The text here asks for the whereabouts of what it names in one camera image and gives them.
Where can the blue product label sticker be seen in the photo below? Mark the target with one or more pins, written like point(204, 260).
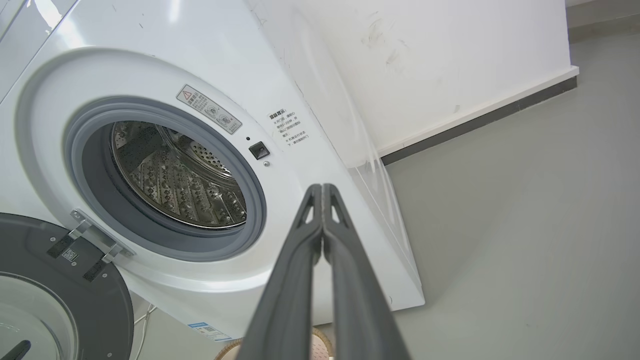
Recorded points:
point(207, 330)

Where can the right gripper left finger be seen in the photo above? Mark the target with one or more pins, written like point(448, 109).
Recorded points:
point(290, 300)

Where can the white front-load washing machine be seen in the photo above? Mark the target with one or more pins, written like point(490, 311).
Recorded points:
point(150, 65)

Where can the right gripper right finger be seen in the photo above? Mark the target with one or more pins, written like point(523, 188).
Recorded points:
point(360, 310)

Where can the cream basket with brown rim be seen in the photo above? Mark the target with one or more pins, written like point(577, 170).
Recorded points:
point(321, 346)

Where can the stainless steel washing machine drum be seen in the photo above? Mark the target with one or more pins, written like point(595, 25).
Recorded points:
point(175, 190)

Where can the warning triangle sticker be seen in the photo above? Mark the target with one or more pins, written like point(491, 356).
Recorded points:
point(209, 108)

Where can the metal door hinge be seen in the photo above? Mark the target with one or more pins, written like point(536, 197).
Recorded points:
point(95, 227)

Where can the grey rubber door gasket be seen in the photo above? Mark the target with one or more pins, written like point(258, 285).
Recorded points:
point(100, 200)

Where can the small barcode sticker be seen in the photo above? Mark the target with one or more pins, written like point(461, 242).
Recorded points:
point(70, 255)

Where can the grey round washer door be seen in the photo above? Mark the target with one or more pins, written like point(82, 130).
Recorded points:
point(100, 310)

